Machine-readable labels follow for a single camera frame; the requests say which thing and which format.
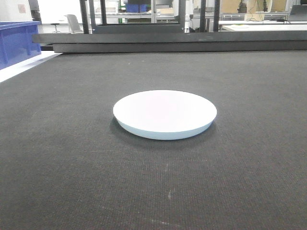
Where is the black textured mat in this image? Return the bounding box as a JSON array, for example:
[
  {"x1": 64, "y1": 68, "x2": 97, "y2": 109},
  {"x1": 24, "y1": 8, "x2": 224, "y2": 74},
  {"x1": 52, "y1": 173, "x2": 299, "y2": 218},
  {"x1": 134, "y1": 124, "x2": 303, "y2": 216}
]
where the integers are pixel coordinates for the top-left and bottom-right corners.
[{"x1": 0, "y1": 51, "x2": 307, "y2": 230}]

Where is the white round plate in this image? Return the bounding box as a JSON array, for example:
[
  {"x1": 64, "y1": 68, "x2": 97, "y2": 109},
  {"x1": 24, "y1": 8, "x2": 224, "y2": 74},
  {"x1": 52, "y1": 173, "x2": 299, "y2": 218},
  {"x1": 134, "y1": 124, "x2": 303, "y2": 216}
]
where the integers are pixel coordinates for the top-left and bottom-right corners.
[{"x1": 113, "y1": 90, "x2": 217, "y2": 140}]

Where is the white background table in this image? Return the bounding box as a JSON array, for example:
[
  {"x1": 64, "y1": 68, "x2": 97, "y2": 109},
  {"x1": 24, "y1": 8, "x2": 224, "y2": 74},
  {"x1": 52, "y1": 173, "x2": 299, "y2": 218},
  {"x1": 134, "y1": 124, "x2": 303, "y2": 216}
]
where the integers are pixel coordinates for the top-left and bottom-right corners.
[{"x1": 219, "y1": 20, "x2": 307, "y2": 32}]

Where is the black round stool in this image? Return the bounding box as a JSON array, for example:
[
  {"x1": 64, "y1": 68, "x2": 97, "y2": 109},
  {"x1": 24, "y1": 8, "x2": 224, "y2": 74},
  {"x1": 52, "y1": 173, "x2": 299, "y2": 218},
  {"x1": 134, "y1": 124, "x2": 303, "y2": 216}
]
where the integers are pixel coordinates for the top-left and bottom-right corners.
[{"x1": 51, "y1": 23, "x2": 60, "y2": 33}]

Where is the grey office chair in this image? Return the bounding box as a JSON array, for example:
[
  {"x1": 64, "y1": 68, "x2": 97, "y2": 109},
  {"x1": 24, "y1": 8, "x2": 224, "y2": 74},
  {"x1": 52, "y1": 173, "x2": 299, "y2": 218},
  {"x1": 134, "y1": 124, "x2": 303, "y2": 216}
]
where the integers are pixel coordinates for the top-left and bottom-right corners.
[{"x1": 64, "y1": 14, "x2": 83, "y2": 34}]

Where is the black metal frame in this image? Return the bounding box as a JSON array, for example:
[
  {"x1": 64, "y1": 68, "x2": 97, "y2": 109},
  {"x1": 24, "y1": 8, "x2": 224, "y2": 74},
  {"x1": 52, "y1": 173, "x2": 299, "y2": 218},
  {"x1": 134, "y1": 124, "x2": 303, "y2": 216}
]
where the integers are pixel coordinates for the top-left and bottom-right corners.
[{"x1": 33, "y1": 0, "x2": 307, "y2": 53}]

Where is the blue plastic bin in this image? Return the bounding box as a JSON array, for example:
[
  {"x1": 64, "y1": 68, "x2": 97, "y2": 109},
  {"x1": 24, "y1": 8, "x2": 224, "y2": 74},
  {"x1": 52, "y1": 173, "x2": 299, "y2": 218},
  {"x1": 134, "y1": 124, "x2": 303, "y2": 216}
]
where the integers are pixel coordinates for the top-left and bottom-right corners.
[{"x1": 0, "y1": 21, "x2": 41, "y2": 69}]

